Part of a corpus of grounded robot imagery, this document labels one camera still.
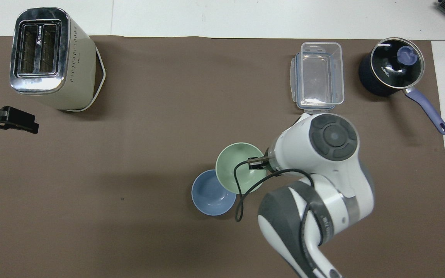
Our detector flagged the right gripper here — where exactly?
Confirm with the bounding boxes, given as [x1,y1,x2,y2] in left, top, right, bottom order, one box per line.
[256,154,276,173]

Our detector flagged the green bowl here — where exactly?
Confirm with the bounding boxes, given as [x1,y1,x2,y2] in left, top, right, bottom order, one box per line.
[215,142,268,194]

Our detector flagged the blue bowl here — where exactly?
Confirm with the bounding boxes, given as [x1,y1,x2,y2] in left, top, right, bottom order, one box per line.
[191,169,237,216]

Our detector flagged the cream and chrome toaster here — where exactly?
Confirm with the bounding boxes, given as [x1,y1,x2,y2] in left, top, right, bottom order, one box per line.
[9,7,107,113]

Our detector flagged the clear plastic food container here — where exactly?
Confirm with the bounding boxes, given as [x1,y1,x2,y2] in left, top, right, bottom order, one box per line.
[290,53,343,115]

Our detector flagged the glass pot lid purple knob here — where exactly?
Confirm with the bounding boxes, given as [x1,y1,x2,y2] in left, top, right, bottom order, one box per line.
[371,37,425,90]

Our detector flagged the black cable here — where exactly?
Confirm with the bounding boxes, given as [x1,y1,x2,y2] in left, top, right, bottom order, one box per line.
[233,156,322,278]

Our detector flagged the dark blue saucepan purple handle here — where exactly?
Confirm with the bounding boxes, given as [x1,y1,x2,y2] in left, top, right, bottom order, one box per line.
[358,37,445,135]

